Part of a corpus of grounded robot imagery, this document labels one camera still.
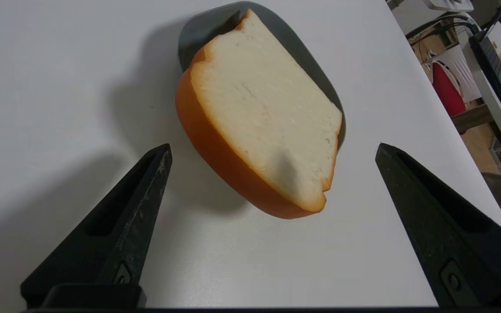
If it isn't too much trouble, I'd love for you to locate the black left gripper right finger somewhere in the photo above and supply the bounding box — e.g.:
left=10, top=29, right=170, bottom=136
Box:
left=375, top=142, right=501, bottom=308

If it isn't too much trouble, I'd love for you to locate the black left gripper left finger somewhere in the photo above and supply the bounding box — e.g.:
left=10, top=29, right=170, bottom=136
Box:
left=20, top=143, right=173, bottom=309

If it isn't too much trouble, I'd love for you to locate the white bread slice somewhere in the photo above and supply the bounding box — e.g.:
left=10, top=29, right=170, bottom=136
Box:
left=175, top=9, right=344, bottom=220

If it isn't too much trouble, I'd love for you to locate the red and white chair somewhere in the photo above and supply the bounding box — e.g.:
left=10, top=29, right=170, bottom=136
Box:
left=427, top=46, right=481, bottom=118

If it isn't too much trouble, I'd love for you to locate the grey square plate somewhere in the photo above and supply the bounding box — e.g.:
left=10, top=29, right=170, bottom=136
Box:
left=177, top=1, right=347, bottom=150

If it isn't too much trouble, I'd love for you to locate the black cable bundle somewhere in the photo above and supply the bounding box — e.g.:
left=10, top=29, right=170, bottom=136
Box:
left=405, top=12, right=481, bottom=46

